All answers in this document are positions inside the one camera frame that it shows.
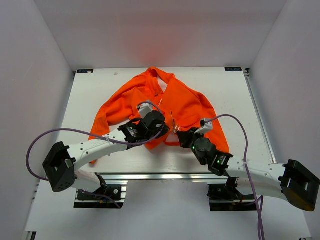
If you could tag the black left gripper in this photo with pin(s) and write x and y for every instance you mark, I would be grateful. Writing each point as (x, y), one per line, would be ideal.
(164, 130)

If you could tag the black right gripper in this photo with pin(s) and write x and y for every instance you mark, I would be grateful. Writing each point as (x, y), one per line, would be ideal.
(185, 138)

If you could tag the orange jacket with pink lining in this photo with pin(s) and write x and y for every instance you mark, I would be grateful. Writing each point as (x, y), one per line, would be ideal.
(182, 106)

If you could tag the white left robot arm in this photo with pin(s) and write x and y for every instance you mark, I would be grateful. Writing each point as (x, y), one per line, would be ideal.
(64, 162)

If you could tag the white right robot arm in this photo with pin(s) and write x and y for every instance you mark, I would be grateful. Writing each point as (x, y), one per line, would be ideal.
(292, 181)

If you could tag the right blue table label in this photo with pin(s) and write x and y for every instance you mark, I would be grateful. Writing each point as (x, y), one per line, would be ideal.
(233, 69)

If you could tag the blue table label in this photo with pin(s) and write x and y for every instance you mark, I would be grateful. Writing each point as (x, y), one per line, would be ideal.
(233, 69)
(84, 71)

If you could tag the left blue table label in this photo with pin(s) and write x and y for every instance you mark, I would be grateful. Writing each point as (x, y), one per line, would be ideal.
(84, 71)

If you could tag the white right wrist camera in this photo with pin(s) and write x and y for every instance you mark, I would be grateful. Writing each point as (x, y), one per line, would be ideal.
(206, 126)

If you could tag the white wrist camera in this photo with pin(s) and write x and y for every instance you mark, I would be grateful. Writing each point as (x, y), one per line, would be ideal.
(145, 108)
(206, 126)

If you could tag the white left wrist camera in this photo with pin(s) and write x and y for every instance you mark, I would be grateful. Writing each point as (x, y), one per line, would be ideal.
(145, 108)

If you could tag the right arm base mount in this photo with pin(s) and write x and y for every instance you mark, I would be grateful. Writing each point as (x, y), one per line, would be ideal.
(225, 197)

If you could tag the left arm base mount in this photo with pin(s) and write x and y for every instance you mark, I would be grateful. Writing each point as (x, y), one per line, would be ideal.
(109, 195)

